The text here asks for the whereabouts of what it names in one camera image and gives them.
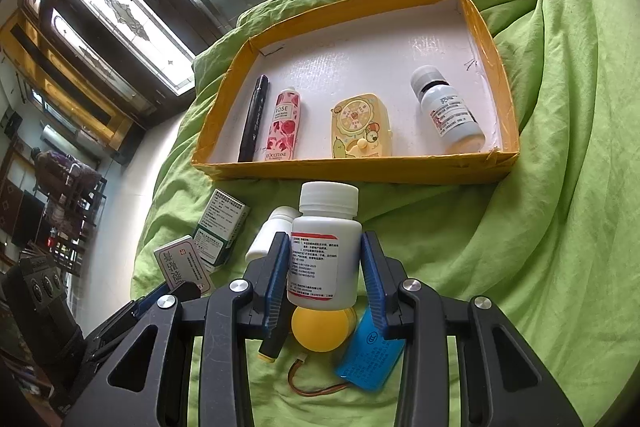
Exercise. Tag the small white pill bottle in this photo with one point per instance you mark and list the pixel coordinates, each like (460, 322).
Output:
(267, 237)

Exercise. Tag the golden framed wooden panel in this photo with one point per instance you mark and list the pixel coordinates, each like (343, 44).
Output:
(75, 92)

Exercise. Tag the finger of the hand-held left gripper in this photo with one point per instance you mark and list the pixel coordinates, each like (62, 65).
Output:
(145, 304)

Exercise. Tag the yellow cartoon case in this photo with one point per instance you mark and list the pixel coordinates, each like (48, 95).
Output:
(360, 127)

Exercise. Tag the thin black cosmetic pen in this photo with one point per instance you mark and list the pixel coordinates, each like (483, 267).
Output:
(252, 122)

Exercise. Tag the large white pill bottle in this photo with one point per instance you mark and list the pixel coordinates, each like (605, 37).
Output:
(325, 257)

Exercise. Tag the white medicine box pink stripe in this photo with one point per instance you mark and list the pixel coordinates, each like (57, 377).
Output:
(180, 264)

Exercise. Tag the green bedsheet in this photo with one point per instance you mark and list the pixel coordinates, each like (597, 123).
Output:
(550, 157)

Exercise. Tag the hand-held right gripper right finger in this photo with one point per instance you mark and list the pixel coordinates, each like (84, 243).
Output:
(375, 287)

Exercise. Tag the black television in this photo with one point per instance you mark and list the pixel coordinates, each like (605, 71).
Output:
(27, 217)

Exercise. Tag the grey bottle black neck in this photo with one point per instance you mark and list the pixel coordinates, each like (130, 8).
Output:
(450, 117)

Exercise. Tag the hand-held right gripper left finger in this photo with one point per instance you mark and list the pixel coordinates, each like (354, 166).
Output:
(277, 287)

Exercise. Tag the dark wooden chair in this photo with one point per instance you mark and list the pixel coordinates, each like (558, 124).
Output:
(82, 217)

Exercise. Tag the blue battery pack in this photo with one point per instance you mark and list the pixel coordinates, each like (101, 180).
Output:
(370, 357)

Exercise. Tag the green white medicine box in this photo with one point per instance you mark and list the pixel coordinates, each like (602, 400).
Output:
(222, 227)

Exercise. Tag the black marker yellow cap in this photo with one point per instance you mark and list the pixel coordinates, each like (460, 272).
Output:
(272, 349)

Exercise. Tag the yellow cardboard tray box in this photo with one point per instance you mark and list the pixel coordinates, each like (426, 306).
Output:
(350, 57)

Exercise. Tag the pink rose print bottle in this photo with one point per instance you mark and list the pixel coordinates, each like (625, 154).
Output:
(282, 127)

